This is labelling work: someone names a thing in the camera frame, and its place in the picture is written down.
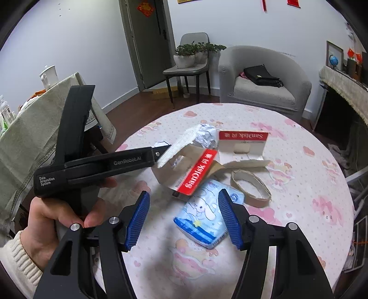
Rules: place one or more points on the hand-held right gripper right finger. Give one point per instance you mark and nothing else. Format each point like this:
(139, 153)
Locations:
(230, 222)

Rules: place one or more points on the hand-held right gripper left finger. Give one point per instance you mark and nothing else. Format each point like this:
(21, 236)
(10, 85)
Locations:
(137, 222)

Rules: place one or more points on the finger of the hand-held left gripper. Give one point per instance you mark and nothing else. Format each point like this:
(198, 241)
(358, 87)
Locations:
(160, 152)

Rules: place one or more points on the blue tissue packet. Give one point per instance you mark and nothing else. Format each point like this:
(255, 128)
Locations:
(201, 212)

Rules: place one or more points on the torn cardboard package red label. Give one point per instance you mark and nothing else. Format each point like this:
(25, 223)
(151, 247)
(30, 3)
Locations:
(195, 172)

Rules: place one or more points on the silver foil wrapper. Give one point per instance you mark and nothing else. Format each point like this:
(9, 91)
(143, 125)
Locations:
(204, 135)

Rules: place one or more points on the red and white card package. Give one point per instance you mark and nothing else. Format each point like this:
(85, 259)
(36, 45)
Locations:
(241, 146)

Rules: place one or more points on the person's left forearm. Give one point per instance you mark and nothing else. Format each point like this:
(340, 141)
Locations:
(17, 258)

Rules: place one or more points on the person's left hand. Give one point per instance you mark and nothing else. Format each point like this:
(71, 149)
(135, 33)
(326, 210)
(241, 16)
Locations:
(46, 224)

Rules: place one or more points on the cardboard tape roll core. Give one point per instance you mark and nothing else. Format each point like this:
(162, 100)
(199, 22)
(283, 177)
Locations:
(256, 201)

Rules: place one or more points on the flat cardboard box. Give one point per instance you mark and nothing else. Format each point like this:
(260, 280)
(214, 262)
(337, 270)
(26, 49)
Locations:
(161, 93)

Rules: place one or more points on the beige tablecloth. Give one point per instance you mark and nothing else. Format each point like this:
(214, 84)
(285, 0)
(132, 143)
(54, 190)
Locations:
(28, 129)

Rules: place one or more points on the potted plant large white pot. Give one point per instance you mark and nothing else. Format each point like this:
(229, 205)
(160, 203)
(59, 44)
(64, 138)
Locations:
(184, 60)

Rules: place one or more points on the white plastic bottle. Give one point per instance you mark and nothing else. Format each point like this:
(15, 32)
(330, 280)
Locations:
(6, 113)

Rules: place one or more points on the white lidded mug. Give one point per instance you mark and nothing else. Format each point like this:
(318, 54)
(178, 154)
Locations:
(49, 76)

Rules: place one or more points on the potted plant small white pot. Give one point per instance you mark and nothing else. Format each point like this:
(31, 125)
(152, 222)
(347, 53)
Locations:
(201, 56)

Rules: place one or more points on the dark grey door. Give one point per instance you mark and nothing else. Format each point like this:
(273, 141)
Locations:
(149, 43)

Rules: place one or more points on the grey armchair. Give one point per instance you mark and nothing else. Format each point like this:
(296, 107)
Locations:
(258, 93)

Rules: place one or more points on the grey dining chair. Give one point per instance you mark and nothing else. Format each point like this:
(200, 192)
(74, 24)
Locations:
(195, 38)

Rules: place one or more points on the black handbag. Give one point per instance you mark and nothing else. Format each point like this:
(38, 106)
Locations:
(261, 75)

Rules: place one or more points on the red door decoration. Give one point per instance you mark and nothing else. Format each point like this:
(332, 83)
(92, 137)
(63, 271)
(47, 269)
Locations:
(145, 9)

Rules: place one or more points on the red hanging ribbon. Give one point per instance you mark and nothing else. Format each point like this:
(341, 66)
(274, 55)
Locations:
(263, 5)

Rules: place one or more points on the cream lace cloth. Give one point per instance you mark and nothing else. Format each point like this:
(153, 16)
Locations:
(345, 83)

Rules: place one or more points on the small blue globe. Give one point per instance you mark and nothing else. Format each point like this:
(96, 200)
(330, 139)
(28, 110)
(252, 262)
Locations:
(334, 59)

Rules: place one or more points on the small red flags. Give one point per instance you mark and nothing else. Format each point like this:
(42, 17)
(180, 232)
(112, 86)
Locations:
(355, 54)

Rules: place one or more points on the picture frame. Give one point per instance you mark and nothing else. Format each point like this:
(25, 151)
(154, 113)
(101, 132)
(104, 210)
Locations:
(330, 50)

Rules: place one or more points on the red paper wall decoration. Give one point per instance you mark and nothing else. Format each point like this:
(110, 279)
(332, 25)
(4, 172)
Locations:
(293, 3)

